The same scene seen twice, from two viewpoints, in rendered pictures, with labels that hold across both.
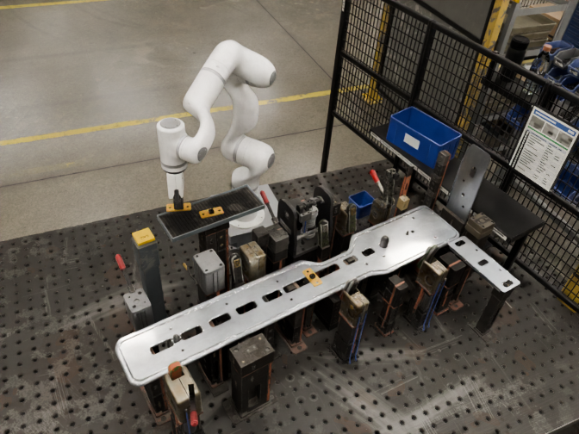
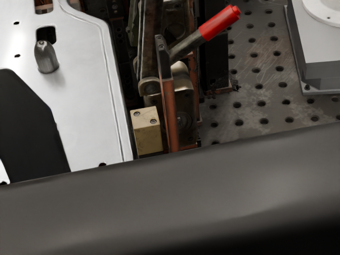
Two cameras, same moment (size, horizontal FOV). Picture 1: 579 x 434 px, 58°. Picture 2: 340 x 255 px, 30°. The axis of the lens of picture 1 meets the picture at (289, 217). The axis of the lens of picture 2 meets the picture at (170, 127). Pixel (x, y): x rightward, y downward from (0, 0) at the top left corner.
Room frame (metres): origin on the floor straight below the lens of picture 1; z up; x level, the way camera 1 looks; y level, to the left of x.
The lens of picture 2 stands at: (1.99, -0.93, 1.64)
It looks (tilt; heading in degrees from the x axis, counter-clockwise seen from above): 48 degrees down; 120
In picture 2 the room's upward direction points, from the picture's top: 7 degrees counter-clockwise
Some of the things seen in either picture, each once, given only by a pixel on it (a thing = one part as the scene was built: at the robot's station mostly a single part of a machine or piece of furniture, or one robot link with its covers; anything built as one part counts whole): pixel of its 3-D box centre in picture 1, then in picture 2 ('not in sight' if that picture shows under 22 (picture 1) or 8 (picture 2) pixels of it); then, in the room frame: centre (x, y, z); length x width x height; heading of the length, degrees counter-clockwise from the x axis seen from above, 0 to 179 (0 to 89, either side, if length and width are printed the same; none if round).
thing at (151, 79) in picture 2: not in sight; (149, 86); (1.66, -0.41, 1.06); 0.03 x 0.01 x 0.03; 36
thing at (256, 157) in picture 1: (252, 165); not in sight; (1.77, 0.17, 1.10); 0.19 x 0.12 x 0.24; 67
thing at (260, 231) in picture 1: (258, 267); not in sight; (1.38, 0.10, 0.90); 0.05 x 0.05 x 0.40; 36
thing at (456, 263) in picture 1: (443, 283); not in sight; (1.43, -0.65, 0.84); 0.11 x 0.10 x 0.28; 36
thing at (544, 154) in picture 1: (543, 148); not in sight; (1.78, -0.98, 1.30); 0.23 x 0.02 x 0.31; 36
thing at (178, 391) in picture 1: (187, 413); not in sight; (0.77, 0.26, 0.88); 0.15 x 0.11 x 0.36; 36
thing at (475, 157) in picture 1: (467, 183); (16, 209); (1.68, -0.70, 1.17); 0.12 x 0.01 x 0.34; 36
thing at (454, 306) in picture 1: (459, 277); not in sight; (1.46, -0.72, 0.84); 0.11 x 0.06 x 0.29; 36
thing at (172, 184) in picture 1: (176, 177); not in sight; (1.34, 0.38, 1.35); 0.10 x 0.07 x 0.11; 13
